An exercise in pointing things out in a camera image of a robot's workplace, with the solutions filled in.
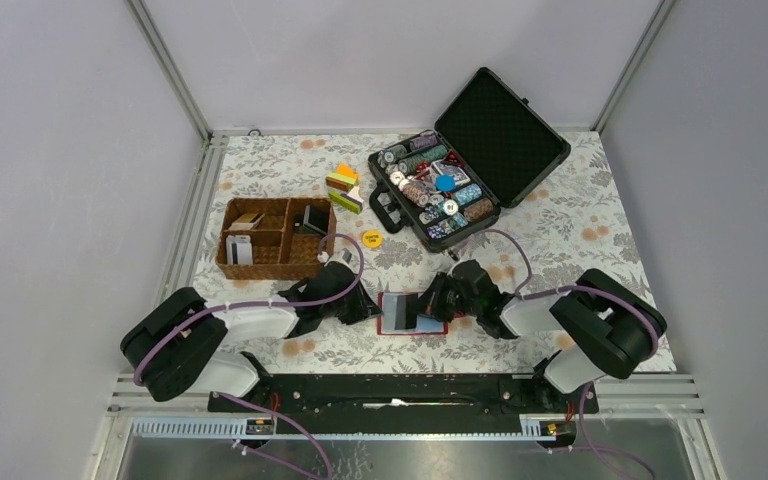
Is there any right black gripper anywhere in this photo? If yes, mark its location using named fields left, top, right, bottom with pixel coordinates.
left=407, top=272, right=481, bottom=324

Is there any red card holder wallet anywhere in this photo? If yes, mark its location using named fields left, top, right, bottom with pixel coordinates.
left=376, top=292, right=450, bottom=336

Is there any black VIP card stack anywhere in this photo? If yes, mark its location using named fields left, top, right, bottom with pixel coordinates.
left=293, top=204, right=330, bottom=237

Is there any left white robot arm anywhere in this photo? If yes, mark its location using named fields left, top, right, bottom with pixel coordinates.
left=120, top=259, right=381, bottom=411

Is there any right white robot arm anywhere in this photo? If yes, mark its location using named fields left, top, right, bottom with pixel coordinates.
left=406, top=260, right=667, bottom=412

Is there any playing card deck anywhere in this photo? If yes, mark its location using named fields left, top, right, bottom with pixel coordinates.
left=431, top=160, right=471, bottom=190

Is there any white card stack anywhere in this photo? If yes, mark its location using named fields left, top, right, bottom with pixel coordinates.
left=226, top=235, right=254, bottom=265

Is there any gold card stack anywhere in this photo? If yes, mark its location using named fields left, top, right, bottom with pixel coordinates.
left=227, top=212, right=265, bottom=231

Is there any yellow big blind button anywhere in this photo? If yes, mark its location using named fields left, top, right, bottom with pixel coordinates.
left=361, top=230, right=383, bottom=249

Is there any brown wicker basket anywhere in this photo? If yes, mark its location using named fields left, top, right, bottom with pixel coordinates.
left=215, top=197, right=336, bottom=281

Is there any green purple toy block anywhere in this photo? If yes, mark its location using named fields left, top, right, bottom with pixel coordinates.
left=329, top=186, right=364, bottom=214

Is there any blue dealer chip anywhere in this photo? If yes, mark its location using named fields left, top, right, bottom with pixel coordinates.
left=434, top=175, right=457, bottom=193

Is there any floral tablecloth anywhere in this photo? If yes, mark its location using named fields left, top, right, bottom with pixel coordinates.
left=193, top=132, right=652, bottom=373

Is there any orange brown toy block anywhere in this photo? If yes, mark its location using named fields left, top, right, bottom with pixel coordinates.
left=325, top=163, right=359, bottom=193

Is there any black poker chip case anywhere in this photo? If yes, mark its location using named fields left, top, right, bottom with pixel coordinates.
left=368, top=67, right=571, bottom=253

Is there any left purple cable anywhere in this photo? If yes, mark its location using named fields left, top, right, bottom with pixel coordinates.
left=132, top=232, right=366, bottom=480

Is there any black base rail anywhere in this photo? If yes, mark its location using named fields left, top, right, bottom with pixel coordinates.
left=207, top=353, right=600, bottom=439

